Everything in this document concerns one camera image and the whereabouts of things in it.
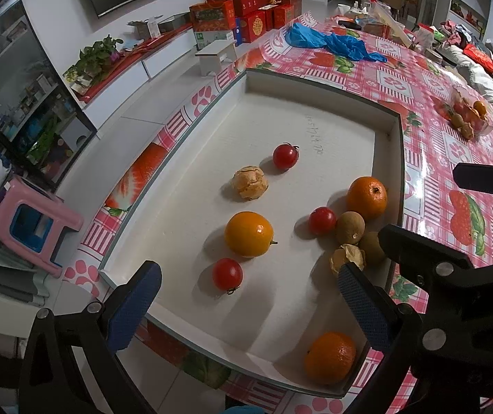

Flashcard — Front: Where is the red cherry tomato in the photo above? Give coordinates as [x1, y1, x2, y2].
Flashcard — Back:
[308, 206, 337, 236]
[272, 143, 299, 171]
[212, 257, 244, 295]

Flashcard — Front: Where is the stack of red gift boxes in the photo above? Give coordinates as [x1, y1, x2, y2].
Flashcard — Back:
[189, 0, 303, 50]

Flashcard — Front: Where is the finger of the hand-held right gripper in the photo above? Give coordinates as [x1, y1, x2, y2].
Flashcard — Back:
[452, 161, 493, 199]
[378, 223, 493, 376]

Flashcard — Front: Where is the open cardboard box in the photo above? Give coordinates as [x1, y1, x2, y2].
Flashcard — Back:
[126, 16, 163, 39]

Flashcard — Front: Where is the pink plastic stool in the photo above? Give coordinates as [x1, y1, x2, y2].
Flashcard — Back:
[0, 175, 84, 279]

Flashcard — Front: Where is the glass door cabinet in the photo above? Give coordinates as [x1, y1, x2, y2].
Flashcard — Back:
[0, 0, 98, 182]

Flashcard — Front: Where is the clear glass bowl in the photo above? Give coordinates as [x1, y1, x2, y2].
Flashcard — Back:
[438, 88, 493, 136]

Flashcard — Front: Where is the blue cloth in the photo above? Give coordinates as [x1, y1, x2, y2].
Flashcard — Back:
[284, 23, 388, 63]

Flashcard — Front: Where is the white rectangular tray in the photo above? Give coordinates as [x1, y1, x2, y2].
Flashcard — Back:
[99, 68, 405, 400]

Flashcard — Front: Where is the stack of grey-green mats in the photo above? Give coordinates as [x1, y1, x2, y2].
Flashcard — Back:
[0, 224, 51, 309]

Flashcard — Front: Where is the strawberry print plastic tablecloth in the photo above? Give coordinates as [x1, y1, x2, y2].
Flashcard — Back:
[63, 11, 493, 414]

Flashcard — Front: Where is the clear plastic bag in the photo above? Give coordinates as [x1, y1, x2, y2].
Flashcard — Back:
[369, 2, 415, 46]

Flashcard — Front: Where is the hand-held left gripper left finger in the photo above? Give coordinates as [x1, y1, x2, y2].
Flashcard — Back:
[20, 260, 163, 414]

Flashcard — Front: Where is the pile of clothes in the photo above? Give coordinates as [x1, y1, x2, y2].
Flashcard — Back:
[442, 19, 484, 46]

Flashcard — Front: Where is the white step stool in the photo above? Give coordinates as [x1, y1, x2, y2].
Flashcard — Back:
[195, 39, 237, 77]

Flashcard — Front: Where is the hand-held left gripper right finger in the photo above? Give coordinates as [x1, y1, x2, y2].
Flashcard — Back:
[338, 262, 422, 414]

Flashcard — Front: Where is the grey flat box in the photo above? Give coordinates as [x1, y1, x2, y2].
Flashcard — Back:
[160, 13, 192, 33]

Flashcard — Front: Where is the red runner cloth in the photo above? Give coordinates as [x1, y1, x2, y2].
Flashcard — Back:
[78, 23, 195, 104]

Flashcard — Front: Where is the white low cabinet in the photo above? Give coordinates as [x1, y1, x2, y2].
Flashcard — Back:
[78, 21, 238, 130]

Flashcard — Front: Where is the green potted plant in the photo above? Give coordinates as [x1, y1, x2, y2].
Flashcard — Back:
[74, 34, 124, 82]

